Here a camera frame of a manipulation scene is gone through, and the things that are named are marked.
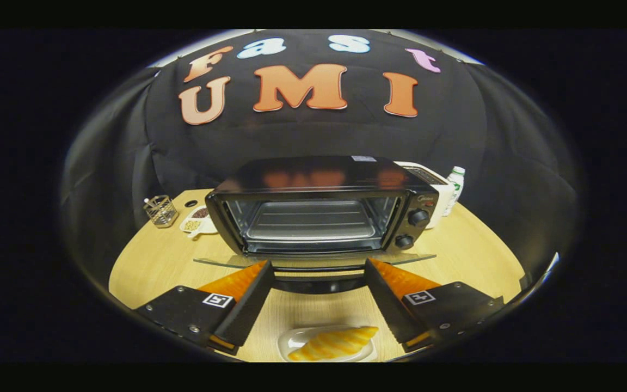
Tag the metal baking tray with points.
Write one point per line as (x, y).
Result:
(313, 223)

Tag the clear oval plate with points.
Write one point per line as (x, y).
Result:
(292, 338)

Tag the white divided snack dish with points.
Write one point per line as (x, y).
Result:
(198, 222)

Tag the white bottle green label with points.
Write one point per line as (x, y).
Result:
(456, 188)

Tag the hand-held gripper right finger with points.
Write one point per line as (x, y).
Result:
(389, 307)

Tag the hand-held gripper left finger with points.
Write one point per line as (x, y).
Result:
(248, 307)

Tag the white pop-up toaster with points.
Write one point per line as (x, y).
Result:
(441, 190)

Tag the golden croissant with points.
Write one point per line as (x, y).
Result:
(335, 343)

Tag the black toaster oven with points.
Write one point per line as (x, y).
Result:
(319, 177)

